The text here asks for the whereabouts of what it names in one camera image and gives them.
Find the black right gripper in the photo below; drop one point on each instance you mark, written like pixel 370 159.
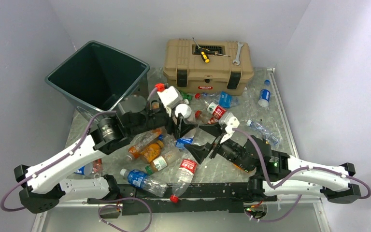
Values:
pixel 200 152

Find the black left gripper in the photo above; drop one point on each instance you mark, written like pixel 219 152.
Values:
pixel 183 127

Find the clear plastic jar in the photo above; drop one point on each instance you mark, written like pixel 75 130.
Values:
pixel 186 111

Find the crushed Pepsi bottle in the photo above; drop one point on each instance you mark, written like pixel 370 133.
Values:
pixel 169 141

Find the small red cap bottle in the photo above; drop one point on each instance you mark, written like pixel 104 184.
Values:
pixel 205 117

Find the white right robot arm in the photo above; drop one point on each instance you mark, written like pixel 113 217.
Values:
pixel 278 173

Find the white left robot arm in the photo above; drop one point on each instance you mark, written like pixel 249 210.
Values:
pixel 45 185

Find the dark green plastic bin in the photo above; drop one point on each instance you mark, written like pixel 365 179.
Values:
pixel 97 77

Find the clear bottle red label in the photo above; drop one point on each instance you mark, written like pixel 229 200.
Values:
pixel 183 178

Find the green plastic bottle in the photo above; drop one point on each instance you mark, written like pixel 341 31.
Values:
pixel 186 96

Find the orange juice bottle right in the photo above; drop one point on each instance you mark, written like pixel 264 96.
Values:
pixel 239 168

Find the orange juice bottle gold cap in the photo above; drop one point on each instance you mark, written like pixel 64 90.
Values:
pixel 151 152

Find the crushed blue label bottle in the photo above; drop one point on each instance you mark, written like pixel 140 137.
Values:
pixel 224 99

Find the clear bottle orange label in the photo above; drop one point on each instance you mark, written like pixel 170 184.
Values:
pixel 141 144

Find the clear bottle blue cap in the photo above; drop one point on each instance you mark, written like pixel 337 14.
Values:
pixel 266 134

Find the blue label water bottle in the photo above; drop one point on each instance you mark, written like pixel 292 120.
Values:
pixel 141 180

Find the tan plastic toolbox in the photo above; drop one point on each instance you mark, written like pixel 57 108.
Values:
pixel 185 69

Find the blue label bottle far right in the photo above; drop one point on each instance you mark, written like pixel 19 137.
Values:
pixel 265 94

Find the yellow black screwdriver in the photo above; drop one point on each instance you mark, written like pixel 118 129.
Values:
pixel 201 52

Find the thin dark screwdriver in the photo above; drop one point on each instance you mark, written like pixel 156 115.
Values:
pixel 210 52

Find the silver open-end wrench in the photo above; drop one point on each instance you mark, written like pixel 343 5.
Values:
pixel 236 61

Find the Pepsi bottle at left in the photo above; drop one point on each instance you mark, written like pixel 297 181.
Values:
pixel 86 170

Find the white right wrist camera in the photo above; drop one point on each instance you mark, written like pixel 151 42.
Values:
pixel 230 122

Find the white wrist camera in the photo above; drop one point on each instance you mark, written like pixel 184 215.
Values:
pixel 169 96
pixel 230 122

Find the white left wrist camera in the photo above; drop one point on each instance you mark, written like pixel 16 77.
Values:
pixel 169 96

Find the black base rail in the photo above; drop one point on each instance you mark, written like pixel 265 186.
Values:
pixel 232 197

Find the red handle adjustable wrench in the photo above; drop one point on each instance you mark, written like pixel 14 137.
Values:
pixel 97 167

